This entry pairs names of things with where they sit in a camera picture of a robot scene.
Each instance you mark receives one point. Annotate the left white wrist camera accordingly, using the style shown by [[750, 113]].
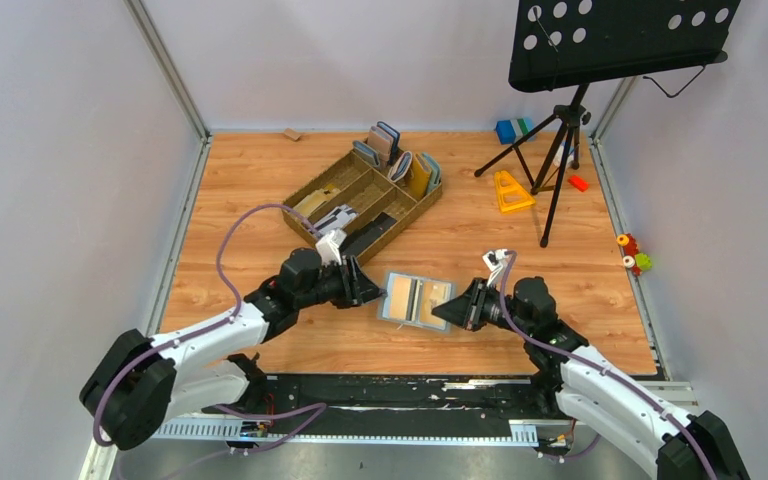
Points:
[[328, 247]]

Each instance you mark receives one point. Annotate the yellow card holder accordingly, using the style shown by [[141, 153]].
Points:
[[418, 176]]

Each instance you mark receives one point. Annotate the gold card magnetic stripe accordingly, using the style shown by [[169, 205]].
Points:
[[401, 298]]

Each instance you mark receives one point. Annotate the white gold VIP card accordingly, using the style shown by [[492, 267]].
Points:
[[433, 293]]

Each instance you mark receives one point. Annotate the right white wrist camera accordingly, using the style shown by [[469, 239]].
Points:
[[496, 262]]

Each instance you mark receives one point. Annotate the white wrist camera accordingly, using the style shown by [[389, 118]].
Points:
[[496, 262], [328, 247]]

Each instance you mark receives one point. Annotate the yellow triangular toy block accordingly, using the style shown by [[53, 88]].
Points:
[[510, 194]]

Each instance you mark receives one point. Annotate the small cardboard scrap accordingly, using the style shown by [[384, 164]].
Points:
[[292, 134]]

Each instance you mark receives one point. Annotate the tan card in basket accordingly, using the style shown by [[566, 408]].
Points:
[[306, 201]]

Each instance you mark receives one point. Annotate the black music stand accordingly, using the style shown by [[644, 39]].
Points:
[[559, 44]]

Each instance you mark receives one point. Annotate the blue tan card holder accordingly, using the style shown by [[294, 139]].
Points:
[[384, 141]]

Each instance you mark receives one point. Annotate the woven divided basket tray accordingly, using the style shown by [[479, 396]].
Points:
[[369, 193]]

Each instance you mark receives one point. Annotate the blue green toy block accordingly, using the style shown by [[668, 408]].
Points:
[[511, 130]]

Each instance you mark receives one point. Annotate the black white cards stack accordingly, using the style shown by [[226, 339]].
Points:
[[339, 217]]

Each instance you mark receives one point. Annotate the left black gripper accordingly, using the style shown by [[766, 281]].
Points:
[[352, 283]]

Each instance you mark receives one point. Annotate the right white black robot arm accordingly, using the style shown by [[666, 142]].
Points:
[[574, 378]]

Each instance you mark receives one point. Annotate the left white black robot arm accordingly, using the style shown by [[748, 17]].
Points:
[[142, 382]]

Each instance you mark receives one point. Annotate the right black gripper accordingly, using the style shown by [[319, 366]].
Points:
[[477, 305]]

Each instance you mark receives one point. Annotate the small red toy brick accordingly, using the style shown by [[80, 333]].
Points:
[[578, 183]]

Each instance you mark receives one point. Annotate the red green toy figure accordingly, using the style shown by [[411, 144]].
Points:
[[633, 258]]

